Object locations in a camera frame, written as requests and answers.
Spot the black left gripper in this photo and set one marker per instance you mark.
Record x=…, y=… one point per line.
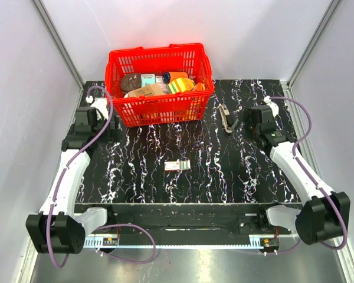
x=114, y=134

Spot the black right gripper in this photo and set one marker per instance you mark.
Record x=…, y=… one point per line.
x=246, y=117

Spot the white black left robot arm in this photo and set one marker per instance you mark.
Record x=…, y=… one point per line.
x=56, y=228

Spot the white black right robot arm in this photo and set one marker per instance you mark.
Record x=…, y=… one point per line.
x=325, y=213

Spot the brown round cookie pack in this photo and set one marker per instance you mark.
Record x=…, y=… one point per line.
x=130, y=82

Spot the brown cardboard box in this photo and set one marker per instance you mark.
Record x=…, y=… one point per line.
x=146, y=91

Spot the orange snack packet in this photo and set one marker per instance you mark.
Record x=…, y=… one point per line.
x=199, y=87

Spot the teal card box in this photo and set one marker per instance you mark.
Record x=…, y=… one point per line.
x=147, y=79

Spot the red white staple box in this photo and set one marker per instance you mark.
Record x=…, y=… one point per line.
x=178, y=165

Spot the red plastic shopping basket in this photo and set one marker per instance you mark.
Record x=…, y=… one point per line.
x=169, y=108

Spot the orange blue cylinder can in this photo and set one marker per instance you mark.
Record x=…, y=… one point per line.
x=169, y=76

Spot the yellow green striped box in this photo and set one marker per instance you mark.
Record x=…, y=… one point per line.
x=181, y=85

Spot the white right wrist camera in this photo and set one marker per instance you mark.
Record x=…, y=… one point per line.
x=274, y=107

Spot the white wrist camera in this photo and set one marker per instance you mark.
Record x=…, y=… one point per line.
x=101, y=107
x=274, y=107

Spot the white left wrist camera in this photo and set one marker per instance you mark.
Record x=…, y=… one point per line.
x=101, y=107

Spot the aluminium ruler rail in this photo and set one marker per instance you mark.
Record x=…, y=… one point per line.
x=178, y=240

